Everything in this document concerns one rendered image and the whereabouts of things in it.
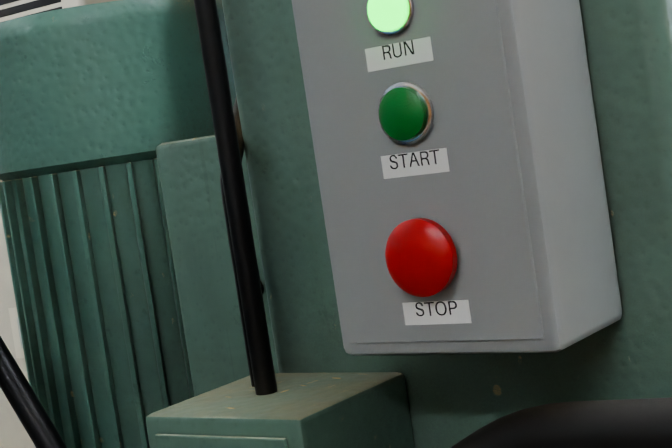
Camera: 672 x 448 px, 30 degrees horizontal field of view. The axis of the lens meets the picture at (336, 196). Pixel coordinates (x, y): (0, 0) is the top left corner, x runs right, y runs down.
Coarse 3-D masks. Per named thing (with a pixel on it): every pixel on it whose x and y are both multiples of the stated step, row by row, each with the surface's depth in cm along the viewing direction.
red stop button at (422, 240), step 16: (400, 224) 48; (416, 224) 47; (432, 224) 47; (400, 240) 48; (416, 240) 47; (432, 240) 47; (448, 240) 47; (400, 256) 48; (416, 256) 47; (432, 256) 47; (448, 256) 47; (400, 272) 48; (416, 272) 47; (432, 272) 47; (448, 272) 47; (416, 288) 48; (432, 288) 47
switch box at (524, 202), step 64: (320, 0) 50; (448, 0) 46; (512, 0) 45; (576, 0) 49; (320, 64) 50; (448, 64) 47; (512, 64) 45; (576, 64) 49; (320, 128) 50; (448, 128) 47; (512, 128) 45; (576, 128) 48; (320, 192) 51; (384, 192) 49; (448, 192) 47; (512, 192) 46; (576, 192) 48; (384, 256) 49; (512, 256) 46; (576, 256) 47; (384, 320) 50; (512, 320) 46; (576, 320) 47
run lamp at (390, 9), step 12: (372, 0) 47; (384, 0) 47; (396, 0) 47; (408, 0) 47; (372, 12) 47; (384, 12) 47; (396, 12) 47; (408, 12) 47; (372, 24) 48; (384, 24) 47; (396, 24) 47; (408, 24) 47
